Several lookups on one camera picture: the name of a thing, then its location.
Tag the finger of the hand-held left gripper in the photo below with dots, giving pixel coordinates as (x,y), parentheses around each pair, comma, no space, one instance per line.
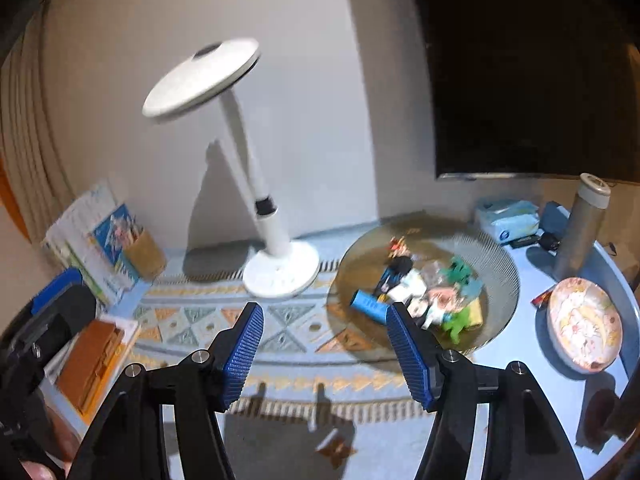
(55,287)

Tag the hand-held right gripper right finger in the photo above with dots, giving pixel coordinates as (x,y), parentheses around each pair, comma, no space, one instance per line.
(410,355)

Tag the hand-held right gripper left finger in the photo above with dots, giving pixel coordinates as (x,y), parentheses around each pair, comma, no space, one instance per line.
(240,355)

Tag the green translucent figurine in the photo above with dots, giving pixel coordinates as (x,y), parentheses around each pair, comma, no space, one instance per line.
(457,325)

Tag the pink cartoon card box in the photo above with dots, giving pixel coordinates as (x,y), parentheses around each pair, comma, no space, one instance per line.
(445,297)

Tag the white charger plug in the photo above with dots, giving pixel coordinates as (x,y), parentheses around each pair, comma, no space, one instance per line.
(407,285)

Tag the black and blue lighter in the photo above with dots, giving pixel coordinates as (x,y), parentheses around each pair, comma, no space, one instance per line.
(387,280)

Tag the yellow rectangular lighter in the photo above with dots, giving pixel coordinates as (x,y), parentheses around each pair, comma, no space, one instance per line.
(477,312)

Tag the clear measuring cup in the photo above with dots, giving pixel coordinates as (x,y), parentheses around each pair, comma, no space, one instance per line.
(432,272)

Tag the light blue translucent figurine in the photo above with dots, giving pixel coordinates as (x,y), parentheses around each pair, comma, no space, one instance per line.
(474,289)

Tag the red figurine with black hair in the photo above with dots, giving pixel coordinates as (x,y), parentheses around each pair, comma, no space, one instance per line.
(398,250)

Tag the amber ribbed glass bowl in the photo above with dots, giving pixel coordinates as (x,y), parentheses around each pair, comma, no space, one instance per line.
(360,260)

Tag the person's left hand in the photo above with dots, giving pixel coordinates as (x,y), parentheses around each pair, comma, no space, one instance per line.
(37,474)

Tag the row of upright books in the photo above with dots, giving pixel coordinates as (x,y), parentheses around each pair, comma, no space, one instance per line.
(85,240)

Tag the blue patterned woven mat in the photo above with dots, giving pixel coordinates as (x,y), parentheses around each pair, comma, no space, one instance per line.
(300,380)

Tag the orange box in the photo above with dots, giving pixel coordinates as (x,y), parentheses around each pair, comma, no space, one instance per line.
(90,360)

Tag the bundle of pens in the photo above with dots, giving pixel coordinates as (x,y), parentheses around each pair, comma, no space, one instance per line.
(127,232)

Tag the white desk lamp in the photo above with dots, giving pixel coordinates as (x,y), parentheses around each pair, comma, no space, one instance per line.
(272,240)

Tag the small red packet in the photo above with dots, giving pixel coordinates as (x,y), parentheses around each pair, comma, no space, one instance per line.
(541,299)

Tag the small black flat device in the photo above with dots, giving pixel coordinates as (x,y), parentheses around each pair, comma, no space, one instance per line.
(525,241)

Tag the light blue tissue pack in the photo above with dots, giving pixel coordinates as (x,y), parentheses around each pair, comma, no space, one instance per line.
(507,220)

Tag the small black object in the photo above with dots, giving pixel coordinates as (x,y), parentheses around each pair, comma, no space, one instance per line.
(550,241)

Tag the blue grey pouch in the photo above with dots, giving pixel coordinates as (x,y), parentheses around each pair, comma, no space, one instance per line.
(551,217)

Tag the grey thermos bottle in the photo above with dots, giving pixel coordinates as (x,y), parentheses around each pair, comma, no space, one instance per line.
(580,230)

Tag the dark monitor screen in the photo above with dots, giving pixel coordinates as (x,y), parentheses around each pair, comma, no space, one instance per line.
(525,60)

